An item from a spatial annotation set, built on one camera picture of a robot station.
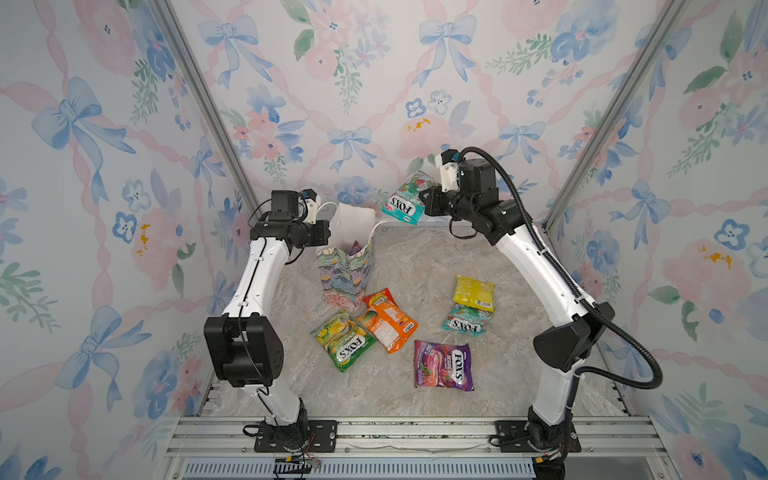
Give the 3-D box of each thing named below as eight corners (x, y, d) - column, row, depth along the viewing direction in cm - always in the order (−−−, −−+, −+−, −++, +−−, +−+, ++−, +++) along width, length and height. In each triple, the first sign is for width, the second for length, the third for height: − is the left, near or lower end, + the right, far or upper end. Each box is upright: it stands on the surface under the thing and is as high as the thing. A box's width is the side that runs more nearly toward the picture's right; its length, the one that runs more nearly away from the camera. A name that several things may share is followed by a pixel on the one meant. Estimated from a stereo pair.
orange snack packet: (393, 356, 89) (393, 351, 86) (353, 313, 98) (351, 307, 95) (422, 328, 95) (423, 323, 91) (382, 291, 103) (381, 284, 100)
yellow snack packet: (452, 308, 99) (454, 300, 95) (455, 282, 105) (458, 274, 102) (490, 316, 97) (494, 309, 93) (491, 290, 104) (495, 281, 100)
